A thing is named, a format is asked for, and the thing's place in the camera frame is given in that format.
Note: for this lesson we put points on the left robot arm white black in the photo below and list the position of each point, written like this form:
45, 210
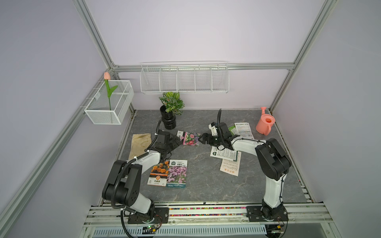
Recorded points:
122, 187

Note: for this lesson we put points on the green seed packet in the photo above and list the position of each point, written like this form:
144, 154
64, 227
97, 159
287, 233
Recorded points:
233, 129

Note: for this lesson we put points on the sunflower seed packet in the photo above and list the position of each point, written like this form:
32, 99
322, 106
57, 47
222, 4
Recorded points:
223, 153

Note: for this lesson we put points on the beige work glove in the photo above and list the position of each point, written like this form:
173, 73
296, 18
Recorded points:
139, 143

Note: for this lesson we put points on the white text seed packet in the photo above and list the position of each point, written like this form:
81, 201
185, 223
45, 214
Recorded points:
244, 130

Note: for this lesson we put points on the pink artificial tulip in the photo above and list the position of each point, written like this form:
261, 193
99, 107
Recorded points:
109, 89

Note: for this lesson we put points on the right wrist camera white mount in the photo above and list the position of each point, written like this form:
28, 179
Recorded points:
213, 128

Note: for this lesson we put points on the white mesh wall basket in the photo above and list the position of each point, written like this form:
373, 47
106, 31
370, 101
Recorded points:
98, 107

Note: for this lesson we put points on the white wire wall shelf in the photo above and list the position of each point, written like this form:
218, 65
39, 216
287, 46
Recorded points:
185, 77

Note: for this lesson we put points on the pink chrysanthemum seed packet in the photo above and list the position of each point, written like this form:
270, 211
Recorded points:
188, 138

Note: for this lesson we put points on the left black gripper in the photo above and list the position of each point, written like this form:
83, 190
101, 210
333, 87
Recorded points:
177, 140

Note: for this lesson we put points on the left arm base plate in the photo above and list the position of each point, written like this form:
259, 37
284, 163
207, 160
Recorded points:
158, 215

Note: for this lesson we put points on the aluminium front rail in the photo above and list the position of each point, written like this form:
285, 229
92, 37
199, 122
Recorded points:
237, 214

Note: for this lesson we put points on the pink watering can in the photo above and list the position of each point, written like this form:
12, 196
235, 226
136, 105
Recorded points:
265, 123

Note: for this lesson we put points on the purple flower seed packet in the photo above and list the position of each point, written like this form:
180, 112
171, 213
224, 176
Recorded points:
177, 176

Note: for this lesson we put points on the green potted plant black pot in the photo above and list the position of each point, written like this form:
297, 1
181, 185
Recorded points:
172, 105

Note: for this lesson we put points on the white orange-print seed packet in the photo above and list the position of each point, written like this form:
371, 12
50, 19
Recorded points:
231, 167

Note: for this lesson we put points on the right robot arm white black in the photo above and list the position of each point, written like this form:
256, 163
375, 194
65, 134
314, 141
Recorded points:
274, 162

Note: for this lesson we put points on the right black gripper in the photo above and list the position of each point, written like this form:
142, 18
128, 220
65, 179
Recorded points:
207, 141

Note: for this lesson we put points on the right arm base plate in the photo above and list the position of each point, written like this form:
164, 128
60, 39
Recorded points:
253, 213

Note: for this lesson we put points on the orange marigold seed packet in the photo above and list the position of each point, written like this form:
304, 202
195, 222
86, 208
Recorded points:
159, 174

